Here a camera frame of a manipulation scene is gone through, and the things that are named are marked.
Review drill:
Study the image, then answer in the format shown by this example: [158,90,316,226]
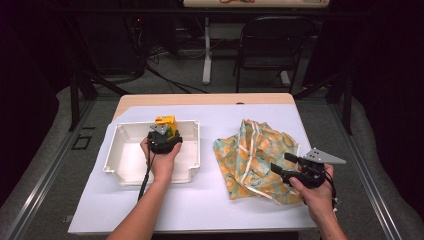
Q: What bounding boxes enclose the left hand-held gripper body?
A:
[146,123,184,155]

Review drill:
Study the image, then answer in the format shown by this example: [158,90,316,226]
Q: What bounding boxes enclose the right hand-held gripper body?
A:
[289,147,347,190]

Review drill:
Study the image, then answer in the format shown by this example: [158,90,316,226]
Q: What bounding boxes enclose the yellow and green toy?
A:
[154,115,178,140]

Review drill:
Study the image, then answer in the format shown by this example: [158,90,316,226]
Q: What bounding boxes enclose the orange print tote bag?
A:
[213,118,303,207]

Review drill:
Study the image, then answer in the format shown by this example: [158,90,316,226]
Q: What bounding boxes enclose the white plastic box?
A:
[103,119,202,186]

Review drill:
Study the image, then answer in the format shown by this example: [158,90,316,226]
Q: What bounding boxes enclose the person's left hand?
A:
[139,136,183,183]

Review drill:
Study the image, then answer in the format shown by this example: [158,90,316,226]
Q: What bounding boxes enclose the person's right hand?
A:
[288,164,336,224]

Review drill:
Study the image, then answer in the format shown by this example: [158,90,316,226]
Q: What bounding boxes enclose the white table mat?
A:
[67,103,318,235]

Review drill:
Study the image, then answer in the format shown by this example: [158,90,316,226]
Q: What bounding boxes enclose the white desk foot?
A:
[279,70,292,88]

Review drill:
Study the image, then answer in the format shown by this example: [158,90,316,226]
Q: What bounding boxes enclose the black metal stand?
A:
[67,64,132,132]
[293,70,355,136]

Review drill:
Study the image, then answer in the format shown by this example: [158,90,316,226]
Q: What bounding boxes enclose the white desk leg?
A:
[201,16,214,86]

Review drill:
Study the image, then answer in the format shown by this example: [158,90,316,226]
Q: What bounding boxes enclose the dark computer case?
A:
[75,13,149,77]

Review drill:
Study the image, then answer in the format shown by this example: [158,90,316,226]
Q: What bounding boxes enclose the black folding chair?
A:
[232,15,318,95]

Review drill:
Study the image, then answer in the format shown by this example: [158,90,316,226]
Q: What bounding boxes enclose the right hand-held gripper cable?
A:
[324,172,340,213]

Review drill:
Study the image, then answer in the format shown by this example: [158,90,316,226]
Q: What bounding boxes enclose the hand-held gripper cable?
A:
[137,152,157,202]
[324,172,340,213]

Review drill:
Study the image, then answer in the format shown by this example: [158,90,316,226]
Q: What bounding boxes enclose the left hand-held gripper cable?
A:
[137,152,157,202]

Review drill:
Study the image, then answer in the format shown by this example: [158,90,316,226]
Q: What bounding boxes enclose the aluminium floor rail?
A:
[328,102,403,240]
[2,99,98,240]

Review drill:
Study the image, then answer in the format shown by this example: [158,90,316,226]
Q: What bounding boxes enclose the black floor cables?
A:
[145,46,210,95]

